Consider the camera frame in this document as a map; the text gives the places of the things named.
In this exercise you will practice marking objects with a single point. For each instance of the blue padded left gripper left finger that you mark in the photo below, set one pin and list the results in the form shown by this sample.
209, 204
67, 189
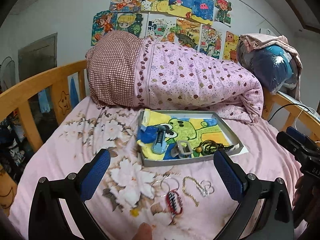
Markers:
47, 219

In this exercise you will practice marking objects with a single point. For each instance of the anime girl drawing top left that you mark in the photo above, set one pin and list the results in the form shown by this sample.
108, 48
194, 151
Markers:
125, 5

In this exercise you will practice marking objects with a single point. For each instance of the blue sea drawing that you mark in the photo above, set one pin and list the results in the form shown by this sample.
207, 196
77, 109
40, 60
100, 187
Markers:
201, 11

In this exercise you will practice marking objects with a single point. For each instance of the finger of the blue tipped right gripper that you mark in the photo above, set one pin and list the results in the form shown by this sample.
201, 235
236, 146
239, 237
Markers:
295, 134

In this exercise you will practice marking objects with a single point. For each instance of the pink floral bed sheet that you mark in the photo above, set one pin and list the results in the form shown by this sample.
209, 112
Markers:
178, 202

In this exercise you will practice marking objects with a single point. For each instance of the white cartoon drawing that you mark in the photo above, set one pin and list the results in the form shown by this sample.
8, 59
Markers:
160, 27

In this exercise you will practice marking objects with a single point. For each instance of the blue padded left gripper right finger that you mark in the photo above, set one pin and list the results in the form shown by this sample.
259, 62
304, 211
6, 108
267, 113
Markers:
275, 219

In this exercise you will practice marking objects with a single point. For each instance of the blue kids smartwatch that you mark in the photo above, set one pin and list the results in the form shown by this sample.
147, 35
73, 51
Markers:
159, 145

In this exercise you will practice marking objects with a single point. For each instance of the grey shallow tray box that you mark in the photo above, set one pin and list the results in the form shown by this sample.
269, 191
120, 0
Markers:
227, 131

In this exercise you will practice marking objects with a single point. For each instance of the colourful busy drawing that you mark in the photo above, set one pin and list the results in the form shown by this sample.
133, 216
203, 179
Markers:
210, 41

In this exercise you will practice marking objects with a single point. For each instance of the blond boy drawing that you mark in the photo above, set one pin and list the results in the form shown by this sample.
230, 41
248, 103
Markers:
130, 22

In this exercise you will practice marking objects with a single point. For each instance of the pink dotted folded quilt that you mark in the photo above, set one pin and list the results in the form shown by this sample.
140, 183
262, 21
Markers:
125, 70

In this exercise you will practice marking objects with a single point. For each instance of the white paper under tray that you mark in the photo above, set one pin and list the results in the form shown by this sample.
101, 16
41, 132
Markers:
238, 149

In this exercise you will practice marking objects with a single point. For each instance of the wooden bed rail frame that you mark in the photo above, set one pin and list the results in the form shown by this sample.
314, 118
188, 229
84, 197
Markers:
30, 89

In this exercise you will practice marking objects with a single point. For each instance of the yellow bear drawing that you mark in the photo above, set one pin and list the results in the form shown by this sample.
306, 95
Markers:
229, 50

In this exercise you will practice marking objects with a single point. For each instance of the grey door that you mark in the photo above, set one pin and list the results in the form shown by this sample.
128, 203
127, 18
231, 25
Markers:
37, 57

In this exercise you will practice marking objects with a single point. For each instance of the blue bundle in plastic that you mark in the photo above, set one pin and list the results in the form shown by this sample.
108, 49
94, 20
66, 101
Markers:
274, 67

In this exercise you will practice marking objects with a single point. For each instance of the brown landscape drawing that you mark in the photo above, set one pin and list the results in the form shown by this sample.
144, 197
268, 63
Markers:
188, 33

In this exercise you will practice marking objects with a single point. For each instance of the person's right hand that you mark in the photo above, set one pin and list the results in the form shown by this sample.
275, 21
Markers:
298, 188

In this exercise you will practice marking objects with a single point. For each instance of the silver bangle rings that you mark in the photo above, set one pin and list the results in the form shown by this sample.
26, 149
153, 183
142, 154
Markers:
165, 186

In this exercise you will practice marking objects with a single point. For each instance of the standing fan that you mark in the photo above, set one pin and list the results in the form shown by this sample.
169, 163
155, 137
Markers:
7, 74

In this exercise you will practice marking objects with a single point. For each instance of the red haired figure drawing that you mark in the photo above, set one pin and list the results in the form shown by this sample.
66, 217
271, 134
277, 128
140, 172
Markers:
223, 11

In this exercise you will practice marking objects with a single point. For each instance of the orange haired girl drawing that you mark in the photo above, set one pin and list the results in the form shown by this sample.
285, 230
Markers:
103, 23

